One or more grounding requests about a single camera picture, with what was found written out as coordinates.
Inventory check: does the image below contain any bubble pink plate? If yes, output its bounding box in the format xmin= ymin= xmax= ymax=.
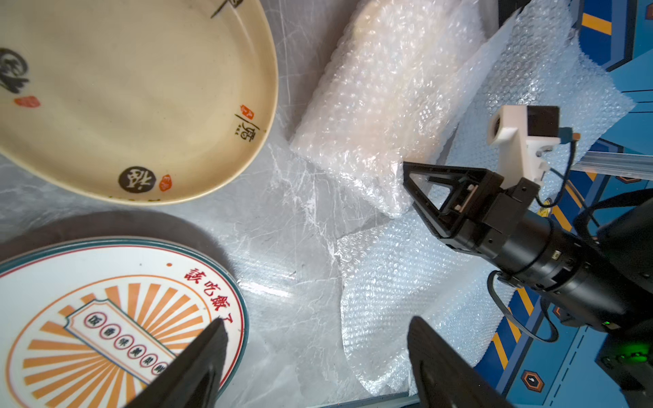
xmin=336 ymin=212 xmax=503 ymax=395

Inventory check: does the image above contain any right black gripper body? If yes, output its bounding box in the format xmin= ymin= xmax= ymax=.
xmin=443 ymin=178 xmax=652 ymax=331

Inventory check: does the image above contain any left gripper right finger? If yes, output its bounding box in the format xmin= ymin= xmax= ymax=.
xmin=407 ymin=316 xmax=512 ymax=408

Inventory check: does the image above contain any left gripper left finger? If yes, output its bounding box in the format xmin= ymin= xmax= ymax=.
xmin=128 ymin=319 xmax=228 ymax=407

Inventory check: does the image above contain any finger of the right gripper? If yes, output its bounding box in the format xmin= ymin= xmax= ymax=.
xmin=402 ymin=161 xmax=504 ymax=239

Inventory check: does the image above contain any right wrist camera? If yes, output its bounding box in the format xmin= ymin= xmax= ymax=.
xmin=487 ymin=105 xmax=561 ymax=189

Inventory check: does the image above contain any cream dinner plate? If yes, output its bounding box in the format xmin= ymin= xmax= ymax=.
xmin=1 ymin=1 xmax=279 ymax=206

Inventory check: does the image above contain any white orange sunburst plate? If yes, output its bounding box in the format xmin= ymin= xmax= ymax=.
xmin=1 ymin=237 xmax=249 ymax=407

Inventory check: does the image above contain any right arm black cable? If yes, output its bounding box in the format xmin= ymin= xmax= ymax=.
xmin=485 ymin=269 xmax=560 ymax=343

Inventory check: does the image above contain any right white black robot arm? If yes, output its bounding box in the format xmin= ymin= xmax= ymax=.
xmin=403 ymin=161 xmax=652 ymax=407

